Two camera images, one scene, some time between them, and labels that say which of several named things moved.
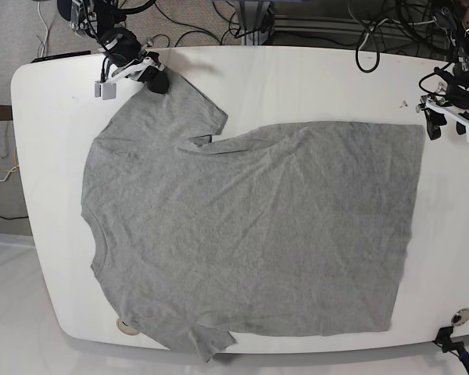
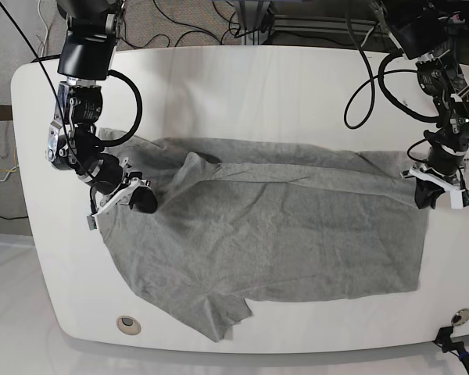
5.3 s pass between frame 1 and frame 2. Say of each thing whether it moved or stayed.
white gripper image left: moved
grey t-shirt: moved
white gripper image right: moved
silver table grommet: stayed
